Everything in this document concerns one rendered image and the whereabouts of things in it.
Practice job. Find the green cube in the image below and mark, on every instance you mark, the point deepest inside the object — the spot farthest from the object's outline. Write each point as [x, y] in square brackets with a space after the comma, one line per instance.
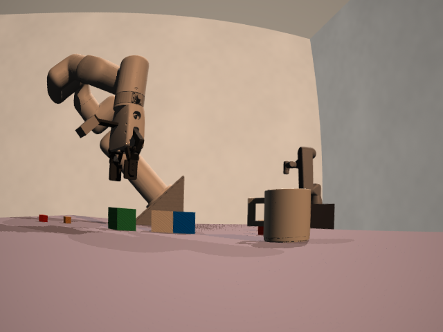
[121, 219]

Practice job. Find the brown mug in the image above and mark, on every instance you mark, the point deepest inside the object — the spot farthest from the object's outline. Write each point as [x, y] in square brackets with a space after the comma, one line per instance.
[287, 215]

